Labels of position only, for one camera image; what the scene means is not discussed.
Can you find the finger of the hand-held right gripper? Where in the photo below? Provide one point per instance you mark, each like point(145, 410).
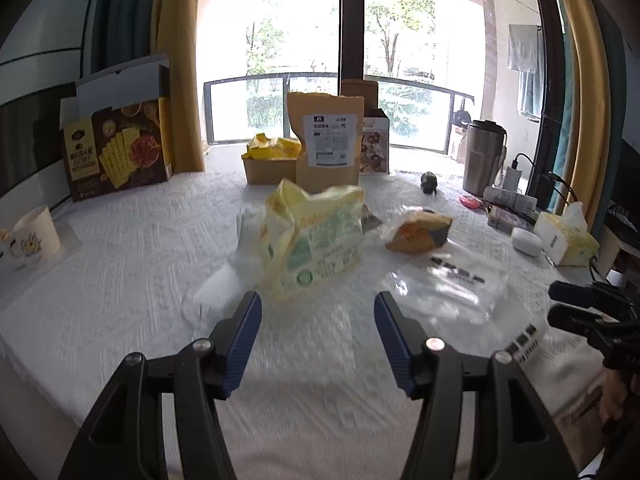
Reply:
point(570, 321)
point(570, 294)

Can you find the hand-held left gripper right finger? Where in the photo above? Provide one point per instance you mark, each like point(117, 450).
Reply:
point(392, 340)

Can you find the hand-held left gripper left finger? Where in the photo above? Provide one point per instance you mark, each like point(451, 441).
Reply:
point(245, 340)

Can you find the white translucent plastic wrapper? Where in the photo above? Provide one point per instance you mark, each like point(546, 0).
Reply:
point(235, 265)

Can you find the clear plastic bag black print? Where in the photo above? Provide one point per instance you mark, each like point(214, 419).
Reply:
point(450, 290)

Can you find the orange brown snack wrapper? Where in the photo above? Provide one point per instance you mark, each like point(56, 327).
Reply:
point(417, 232)

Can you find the yellow plastic snack bag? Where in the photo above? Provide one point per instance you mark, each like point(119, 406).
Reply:
point(310, 245)

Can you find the person's right hand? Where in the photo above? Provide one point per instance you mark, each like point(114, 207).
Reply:
point(616, 400)

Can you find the yellow tissue box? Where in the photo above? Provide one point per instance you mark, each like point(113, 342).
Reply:
point(565, 240)

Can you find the white round device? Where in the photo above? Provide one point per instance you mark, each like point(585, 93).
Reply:
point(526, 241)

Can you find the black charger block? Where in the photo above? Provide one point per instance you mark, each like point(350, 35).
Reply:
point(549, 190)

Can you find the pile of small packets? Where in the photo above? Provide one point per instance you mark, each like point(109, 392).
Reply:
point(507, 205)

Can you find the white fringed tablecloth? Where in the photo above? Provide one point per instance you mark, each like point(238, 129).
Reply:
point(125, 285)

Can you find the red small object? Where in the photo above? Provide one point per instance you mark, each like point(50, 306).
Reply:
point(470, 201)

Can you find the small dark round ornament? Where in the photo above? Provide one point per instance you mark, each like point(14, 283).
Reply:
point(430, 183)

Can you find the stainless steel tumbler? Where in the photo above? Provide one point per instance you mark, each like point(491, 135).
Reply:
point(482, 157)

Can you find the open cardboard box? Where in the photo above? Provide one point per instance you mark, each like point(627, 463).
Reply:
point(270, 171)

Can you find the yellow snack packets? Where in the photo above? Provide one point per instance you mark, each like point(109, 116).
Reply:
point(272, 147)

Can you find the small picture printed box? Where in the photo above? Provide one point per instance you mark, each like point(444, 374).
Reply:
point(375, 145)

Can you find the kraft paper pouch white label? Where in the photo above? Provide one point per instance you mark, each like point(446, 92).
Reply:
point(327, 135)

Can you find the hanging laundry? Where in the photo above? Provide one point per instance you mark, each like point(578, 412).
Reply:
point(525, 70)

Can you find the brown cracker box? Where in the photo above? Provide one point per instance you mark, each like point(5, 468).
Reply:
point(125, 145)

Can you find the balcony railing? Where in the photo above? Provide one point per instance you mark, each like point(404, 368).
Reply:
point(425, 110)

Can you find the white cartoon mug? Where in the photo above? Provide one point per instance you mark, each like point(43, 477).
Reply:
point(37, 235)

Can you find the plain brown cardboard box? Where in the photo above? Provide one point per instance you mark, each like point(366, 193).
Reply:
point(359, 92)

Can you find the small white figure mug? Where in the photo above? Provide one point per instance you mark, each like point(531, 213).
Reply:
point(6, 250)

